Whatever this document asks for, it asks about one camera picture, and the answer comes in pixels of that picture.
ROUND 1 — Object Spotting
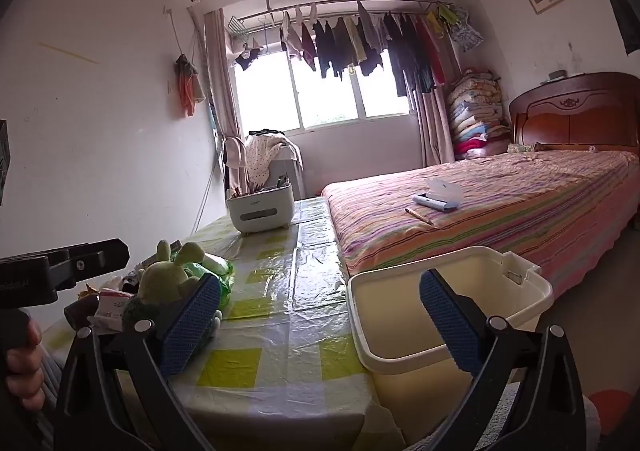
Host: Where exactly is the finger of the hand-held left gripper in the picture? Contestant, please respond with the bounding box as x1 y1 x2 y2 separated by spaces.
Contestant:
47 238 131 293

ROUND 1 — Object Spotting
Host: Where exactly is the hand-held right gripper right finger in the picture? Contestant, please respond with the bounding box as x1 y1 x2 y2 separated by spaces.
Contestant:
419 268 588 451

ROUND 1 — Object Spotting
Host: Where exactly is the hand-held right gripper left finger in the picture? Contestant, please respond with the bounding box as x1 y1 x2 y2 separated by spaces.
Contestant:
54 273 223 451

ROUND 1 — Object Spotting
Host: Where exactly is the cream plastic bin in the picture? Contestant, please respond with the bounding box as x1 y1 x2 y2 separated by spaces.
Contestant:
347 246 555 447

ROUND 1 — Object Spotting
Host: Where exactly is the green plastic bag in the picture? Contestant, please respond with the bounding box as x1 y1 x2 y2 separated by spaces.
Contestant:
175 243 236 307

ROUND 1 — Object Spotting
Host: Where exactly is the green plush rabbit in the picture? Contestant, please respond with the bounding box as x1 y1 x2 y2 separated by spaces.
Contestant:
122 240 223 337

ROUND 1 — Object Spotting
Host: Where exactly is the person's left hand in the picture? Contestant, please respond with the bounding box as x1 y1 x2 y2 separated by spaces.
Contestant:
5 318 46 412

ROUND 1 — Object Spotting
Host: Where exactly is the white red medicine box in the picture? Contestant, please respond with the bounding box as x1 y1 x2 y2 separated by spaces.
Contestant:
90 290 135 333

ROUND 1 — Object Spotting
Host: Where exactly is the dark maroon object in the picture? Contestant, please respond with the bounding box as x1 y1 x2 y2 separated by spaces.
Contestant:
64 296 101 332

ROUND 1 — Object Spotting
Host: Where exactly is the bed with striped sheet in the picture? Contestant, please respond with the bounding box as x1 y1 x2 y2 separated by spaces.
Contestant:
321 148 640 297

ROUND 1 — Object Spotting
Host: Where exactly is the white desk organizer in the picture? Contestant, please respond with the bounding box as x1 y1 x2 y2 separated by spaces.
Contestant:
226 183 293 234

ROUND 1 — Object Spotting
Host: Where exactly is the white blue pencil case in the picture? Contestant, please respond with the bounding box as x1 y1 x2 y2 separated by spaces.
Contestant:
411 177 463 212

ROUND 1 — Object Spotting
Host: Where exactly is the bunch of pens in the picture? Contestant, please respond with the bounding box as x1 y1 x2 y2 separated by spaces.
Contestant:
227 173 291 196

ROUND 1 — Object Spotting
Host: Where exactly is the white dotted cloth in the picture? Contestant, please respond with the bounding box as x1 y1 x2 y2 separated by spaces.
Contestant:
244 133 301 186

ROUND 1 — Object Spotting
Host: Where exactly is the orange grey hanging cloth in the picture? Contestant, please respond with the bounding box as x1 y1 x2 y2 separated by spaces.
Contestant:
174 55 207 118

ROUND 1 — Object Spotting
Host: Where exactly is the beige curtain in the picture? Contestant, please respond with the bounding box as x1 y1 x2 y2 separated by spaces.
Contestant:
410 81 456 166
204 8 246 172

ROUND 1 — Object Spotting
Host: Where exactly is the stack of folded quilts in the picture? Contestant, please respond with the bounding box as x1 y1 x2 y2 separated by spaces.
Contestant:
446 71 512 160

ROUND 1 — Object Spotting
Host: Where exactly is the wooden headboard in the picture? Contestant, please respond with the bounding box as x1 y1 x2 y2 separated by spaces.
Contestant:
509 72 640 154

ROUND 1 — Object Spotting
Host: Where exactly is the window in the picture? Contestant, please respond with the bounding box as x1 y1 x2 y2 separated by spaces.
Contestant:
232 46 413 132

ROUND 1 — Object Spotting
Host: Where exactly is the row of hanging clothes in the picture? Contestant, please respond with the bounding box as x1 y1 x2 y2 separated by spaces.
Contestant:
230 1 486 99

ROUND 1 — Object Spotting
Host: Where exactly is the hanging wire basket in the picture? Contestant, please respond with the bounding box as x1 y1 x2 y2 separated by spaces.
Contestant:
227 16 253 44

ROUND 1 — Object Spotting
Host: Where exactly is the metal clothes rail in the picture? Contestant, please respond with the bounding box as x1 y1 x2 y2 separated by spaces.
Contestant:
237 0 461 24

